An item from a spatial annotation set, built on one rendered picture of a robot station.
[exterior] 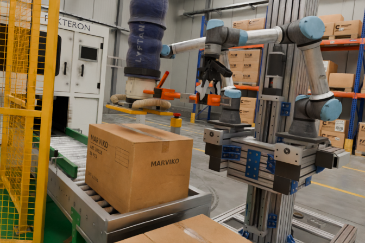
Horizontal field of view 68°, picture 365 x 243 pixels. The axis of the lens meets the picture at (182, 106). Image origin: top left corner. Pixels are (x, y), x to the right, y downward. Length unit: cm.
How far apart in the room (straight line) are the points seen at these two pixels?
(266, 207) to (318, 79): 90
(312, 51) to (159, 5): 87
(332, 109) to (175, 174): 89
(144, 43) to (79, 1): 965
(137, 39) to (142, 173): 76
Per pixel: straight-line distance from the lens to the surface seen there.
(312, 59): 150
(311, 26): 146
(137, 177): 144
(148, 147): 142
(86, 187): 193
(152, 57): 163
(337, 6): 1033
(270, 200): 197
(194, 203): 168
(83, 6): 1126
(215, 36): 123
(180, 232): 144
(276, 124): 182
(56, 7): 195
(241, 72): 958
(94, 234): 154
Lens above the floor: 123
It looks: 3 degrees down
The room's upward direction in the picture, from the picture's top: 6 degrees clockwise
